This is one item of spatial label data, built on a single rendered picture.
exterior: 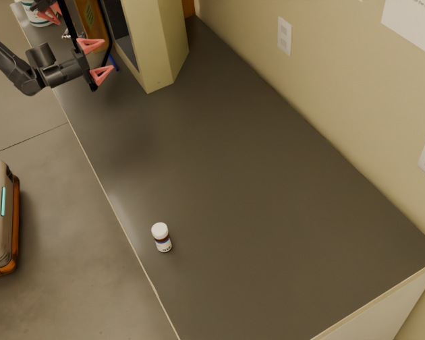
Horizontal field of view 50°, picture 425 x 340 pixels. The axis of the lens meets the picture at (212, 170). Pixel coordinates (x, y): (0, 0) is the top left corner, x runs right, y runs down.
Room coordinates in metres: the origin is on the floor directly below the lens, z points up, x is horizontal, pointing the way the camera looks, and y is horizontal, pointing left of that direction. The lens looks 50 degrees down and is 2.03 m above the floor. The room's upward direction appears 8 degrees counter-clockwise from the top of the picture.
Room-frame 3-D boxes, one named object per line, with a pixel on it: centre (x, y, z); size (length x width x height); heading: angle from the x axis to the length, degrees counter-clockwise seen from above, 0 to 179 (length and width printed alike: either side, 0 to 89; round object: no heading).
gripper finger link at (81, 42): (1.19, 0.31, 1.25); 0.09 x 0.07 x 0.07; 114
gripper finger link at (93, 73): (1.19, 0.31, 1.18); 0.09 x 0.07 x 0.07; 114
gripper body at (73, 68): (1.16, 0.38, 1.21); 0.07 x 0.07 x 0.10; 24
